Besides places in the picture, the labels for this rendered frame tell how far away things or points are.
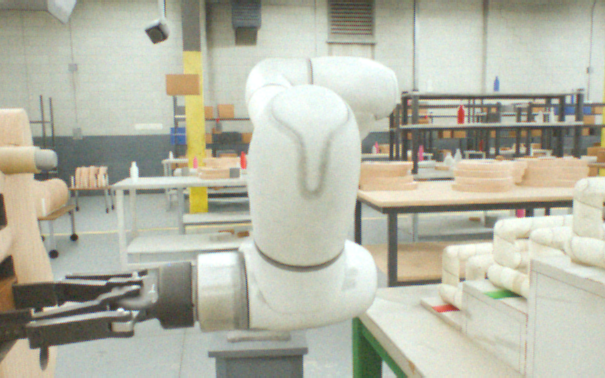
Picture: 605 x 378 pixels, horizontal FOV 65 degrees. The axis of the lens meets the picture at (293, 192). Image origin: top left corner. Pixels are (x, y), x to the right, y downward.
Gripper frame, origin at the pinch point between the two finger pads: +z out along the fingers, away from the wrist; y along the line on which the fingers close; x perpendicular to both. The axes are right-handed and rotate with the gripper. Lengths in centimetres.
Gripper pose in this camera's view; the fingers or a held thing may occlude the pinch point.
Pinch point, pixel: (4, 310)
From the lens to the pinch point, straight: 61.6
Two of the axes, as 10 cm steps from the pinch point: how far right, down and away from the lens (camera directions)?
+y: -1.8, -2.0, 9.6
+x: -0.2, -9.8, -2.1
